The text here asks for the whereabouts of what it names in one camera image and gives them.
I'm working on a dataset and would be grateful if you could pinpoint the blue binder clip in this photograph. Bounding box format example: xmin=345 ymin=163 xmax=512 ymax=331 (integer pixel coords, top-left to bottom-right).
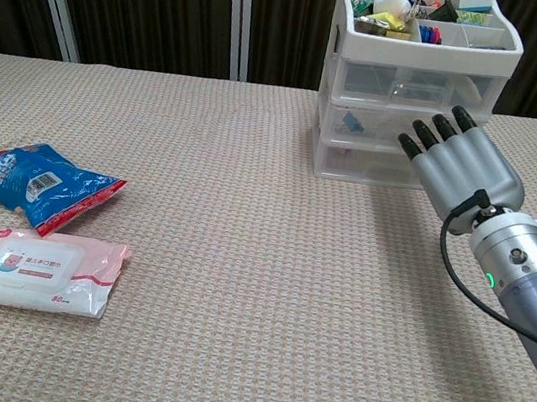
xmin=340 ymin=110 xmax=368 ymax=135

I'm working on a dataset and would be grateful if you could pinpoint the white teal tile box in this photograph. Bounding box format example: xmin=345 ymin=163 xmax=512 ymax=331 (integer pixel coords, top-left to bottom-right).
xmin=453 ymin=0 xmax=497 ymax=16

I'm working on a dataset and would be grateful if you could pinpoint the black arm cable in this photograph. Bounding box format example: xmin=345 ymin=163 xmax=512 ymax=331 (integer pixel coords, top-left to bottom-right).
xmin=424 ymin=184 xmax=537 ymax=353

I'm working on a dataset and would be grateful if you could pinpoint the white plastic drawer organizer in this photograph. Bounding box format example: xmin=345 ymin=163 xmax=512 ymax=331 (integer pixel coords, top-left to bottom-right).
xmin=306 ymin=0 xmax=532 ymax=205

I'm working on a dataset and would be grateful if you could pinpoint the clear drawer with red sticker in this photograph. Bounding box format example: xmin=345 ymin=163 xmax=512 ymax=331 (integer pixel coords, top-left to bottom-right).
xmin=318 ymin=100 xmax=486 ymax=163

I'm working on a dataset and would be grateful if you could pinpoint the silver key ring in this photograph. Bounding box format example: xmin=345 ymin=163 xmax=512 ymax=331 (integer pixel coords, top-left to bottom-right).
xmin=406 ymin=0 xmax=431 ymax=21

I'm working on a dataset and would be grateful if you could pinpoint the pink wet wipes pack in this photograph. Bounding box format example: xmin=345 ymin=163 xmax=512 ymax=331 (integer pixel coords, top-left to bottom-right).
xmin=0 ymin=224 xmax=136 ymax=325

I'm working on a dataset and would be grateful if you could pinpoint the blue red snack bag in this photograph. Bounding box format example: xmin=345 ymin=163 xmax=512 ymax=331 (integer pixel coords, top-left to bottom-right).
xmin=0 ymin=136 xmax=132 ymax=249

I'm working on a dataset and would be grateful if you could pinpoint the large black binder clip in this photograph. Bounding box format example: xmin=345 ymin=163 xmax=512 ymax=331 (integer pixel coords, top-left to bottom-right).
xmin=429 ymin=0 xmax=462 ymax=24

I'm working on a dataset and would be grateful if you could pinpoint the white crumpled ball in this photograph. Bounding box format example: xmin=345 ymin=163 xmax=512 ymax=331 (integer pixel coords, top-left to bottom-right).
xmin=375 ymin=0 xmax=414 ymax=19

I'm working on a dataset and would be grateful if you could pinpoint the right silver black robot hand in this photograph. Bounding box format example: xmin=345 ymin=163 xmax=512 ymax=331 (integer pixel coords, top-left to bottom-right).
xmin=384 ymin=98 xmax=537 ymax=244

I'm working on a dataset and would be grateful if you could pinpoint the shiny candy wrapper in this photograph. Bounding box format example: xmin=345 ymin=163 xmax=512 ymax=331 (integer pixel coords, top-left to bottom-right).
xmin=352 ymin=15 xmax=392 ymax=38

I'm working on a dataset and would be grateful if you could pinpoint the green blue patterned packet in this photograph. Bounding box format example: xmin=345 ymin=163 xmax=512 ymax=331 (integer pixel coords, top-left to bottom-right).
xmin=454 ymin=9 xmax=494 ymax=28

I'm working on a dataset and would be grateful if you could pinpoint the yellow packet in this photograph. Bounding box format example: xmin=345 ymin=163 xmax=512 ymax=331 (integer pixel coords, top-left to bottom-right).
xmin=370 ymin=9 xmax=408 ymax=30

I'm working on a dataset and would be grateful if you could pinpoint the beige woven tablecloth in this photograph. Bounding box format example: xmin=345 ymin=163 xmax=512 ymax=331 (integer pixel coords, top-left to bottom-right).
xmin=0 ymin=38 xmax=537 ymax=402

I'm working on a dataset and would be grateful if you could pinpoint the clear drawer with arched handle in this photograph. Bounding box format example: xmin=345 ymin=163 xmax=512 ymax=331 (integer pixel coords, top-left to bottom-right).
xmin=333 ymin=54 xmax=505 ymax=128

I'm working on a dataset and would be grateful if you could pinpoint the dark pleated curtain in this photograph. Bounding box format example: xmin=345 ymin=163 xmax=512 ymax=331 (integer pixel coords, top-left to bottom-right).
xmin=0 ymin=0 xmax=537 ymax=141

